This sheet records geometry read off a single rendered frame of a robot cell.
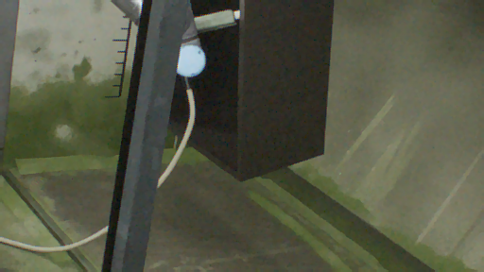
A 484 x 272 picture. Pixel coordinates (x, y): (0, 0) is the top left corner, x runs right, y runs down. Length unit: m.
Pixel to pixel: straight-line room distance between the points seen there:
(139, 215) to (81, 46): 2.11
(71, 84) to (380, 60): 1.31
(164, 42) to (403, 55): 2.44
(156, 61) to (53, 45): 2.13
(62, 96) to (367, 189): 1.29
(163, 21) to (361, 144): 2.31
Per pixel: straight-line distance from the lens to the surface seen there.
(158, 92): 1.70
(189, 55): 2.58
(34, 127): 3.89
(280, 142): 3.06
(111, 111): 4.01
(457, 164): 3.61
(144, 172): 1.75
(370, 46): 4.15
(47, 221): 3.52
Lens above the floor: 1.62
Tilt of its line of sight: 20 degrees down
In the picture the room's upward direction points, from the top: 11 degrees clockwise
